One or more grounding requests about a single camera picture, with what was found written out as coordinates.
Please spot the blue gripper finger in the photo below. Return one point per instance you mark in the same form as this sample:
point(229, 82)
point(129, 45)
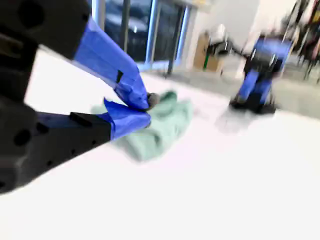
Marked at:
point(107, 60)
point(125, 122)

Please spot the pale green T-shirt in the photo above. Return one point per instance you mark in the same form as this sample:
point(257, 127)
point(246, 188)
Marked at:
point(160, 127)

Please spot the blue framed window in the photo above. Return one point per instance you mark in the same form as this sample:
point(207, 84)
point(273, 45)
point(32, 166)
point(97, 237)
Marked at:
point(140, 27)

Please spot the black stand pole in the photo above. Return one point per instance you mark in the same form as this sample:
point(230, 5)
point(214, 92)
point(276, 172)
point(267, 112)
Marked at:
point(173, 42)

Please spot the brown cardboard box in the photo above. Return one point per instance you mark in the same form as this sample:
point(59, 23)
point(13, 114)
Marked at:
point(208, 55)

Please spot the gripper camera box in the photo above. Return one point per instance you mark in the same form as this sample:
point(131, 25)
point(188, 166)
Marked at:
point(221, 32)

